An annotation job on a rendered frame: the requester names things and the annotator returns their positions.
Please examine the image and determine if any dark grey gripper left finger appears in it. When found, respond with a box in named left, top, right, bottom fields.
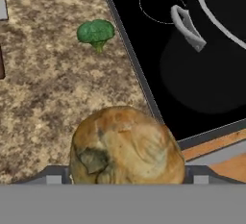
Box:
left=13, top=165, right=73, bottom=186

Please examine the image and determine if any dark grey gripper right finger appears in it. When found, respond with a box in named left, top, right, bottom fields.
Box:
left=184, top=164, right=245, bottom=186

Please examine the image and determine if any brown onion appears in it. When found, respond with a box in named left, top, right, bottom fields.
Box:
left=69, top=105, right=186, bottom=186

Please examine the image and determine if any green broccoli floret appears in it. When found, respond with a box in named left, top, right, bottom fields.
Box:
left=76, top=18, right=116, bottom=55

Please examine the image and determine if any orange wooden cupboard front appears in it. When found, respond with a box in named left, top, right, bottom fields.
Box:
left=181, top=128, right=246, bottom=184

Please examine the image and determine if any dark brown object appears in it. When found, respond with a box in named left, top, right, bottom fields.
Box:
left=0, top=44, right=7, bottom=80

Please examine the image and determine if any black hob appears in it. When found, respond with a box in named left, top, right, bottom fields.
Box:
left=96, top=0, right=246, bottom=151

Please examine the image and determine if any grey flat object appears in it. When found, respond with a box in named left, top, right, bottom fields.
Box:
left=0, top=0, right=9, bottom=21

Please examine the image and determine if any black pot with grey handle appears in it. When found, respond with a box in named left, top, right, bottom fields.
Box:
left=160, top=0, right=246, bottom=115

